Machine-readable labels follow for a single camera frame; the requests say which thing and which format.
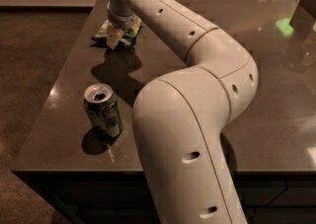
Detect dark cabinet drawers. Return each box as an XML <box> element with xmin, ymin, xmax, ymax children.
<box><xmin>17</xmin><ymin>172</ymin><xmax>316</xmax><ymax>224</ymax></box>

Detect green soda can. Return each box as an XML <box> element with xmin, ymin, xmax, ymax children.
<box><xmin>84</xmin><ymin>83</ymin><xmax>121</xmax><ymax>138</ymax></box>

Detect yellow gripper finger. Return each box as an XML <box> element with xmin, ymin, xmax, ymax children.
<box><xmin>107</xmin><ymin>24</ymin><xmax>124</xmax><ymax>50</ymax></box>

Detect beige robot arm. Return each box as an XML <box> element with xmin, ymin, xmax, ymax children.
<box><xmin>108</xmin><ymin>0</ymin><xmax>258</xmax><ymax>224</ymax></box>

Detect green jalapeno chip bag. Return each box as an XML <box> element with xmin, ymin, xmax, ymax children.
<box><xmin>92</xmin><ymin>18</ymin><xmax>141</xmax><ymax>45</ymax></box>

